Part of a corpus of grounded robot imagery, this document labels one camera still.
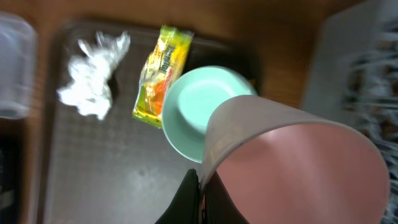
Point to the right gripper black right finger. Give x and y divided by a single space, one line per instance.
218 205

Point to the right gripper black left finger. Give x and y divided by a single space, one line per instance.
184 206

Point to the pink cup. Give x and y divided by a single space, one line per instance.
284 165

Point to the mint green bowl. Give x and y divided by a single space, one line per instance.
190 102

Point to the grey dishwasher rack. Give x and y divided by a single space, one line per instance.
353 79

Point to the brown serving tray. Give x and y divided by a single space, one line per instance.
118 170

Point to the crumpled white tissue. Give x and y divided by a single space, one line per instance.
88 90

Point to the yellow snack wrapper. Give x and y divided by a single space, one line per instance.
162 68

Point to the black tray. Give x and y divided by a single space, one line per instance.
10 180

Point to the clear plastic bin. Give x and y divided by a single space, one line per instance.
18 62

